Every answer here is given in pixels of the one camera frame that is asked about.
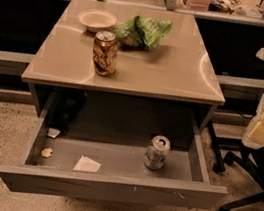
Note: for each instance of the silver green 7up can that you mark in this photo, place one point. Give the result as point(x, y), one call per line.
point(156, 152)

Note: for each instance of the grey cabinet with counter top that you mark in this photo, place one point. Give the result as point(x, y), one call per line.
point(178, 69)

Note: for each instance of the brown patterned soda can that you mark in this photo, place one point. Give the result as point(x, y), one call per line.
point(104, 53)

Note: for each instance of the white paper in drawer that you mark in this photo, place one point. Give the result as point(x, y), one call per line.
point(87, 164)

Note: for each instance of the grey open top drawer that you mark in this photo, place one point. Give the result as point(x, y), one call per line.
point(117, 137)

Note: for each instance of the small white scrap in drawer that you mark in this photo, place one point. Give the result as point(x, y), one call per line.
point(53, 133)

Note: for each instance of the small yellow scrap in drawer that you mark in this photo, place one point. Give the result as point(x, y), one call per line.
point(47, 152)

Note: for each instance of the cluttered electronics on desk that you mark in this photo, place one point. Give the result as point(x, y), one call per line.
point(234, 7)

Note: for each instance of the green chip bag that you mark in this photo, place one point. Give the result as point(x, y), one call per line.
point(142, 32)

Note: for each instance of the white shallow bowl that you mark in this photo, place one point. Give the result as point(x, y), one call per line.
point(96, 20)

